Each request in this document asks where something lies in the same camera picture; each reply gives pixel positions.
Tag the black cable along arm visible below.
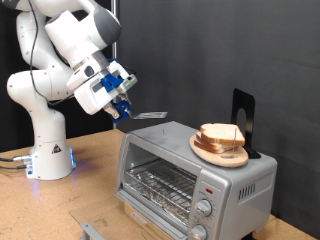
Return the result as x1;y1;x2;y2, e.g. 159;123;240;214
28;0;75;108

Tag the vertical metal pole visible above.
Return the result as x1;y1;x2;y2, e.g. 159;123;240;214
110;0;119;130

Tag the white wrist camera blue mount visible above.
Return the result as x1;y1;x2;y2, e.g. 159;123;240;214
101;73;138;95

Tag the black cable with metal connector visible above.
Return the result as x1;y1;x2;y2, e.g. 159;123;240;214
0;154;33;164

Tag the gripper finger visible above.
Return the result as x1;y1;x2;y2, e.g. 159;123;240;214
118;92;132;107
103;103;122;120

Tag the silver toaster oven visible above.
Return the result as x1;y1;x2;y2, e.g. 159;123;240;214
114;120;279;240

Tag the black metal bookend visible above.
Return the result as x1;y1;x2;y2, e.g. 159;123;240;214
230;88;262;160

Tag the black base cable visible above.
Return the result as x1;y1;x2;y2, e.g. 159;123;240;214
0;163;29;171

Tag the black curtain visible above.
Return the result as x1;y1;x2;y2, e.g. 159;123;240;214
0;0;116;154

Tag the glass oven door with handle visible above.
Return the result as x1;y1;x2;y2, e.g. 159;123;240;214
69;189;188;240

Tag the silver oven knob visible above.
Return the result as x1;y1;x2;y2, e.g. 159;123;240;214
190;224;208;240
194;199;213;218

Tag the thin metal pin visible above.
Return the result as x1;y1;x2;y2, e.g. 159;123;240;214
231;128;238;159

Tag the round wooden board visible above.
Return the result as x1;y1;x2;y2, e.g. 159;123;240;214
189;134;250;169

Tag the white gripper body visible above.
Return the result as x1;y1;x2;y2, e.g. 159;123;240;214
73;60;131;116

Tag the wire oven rack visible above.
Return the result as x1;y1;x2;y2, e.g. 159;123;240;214
123;159;198;214

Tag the metal spatula with blue block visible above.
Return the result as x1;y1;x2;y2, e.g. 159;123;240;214
111;99;169;124

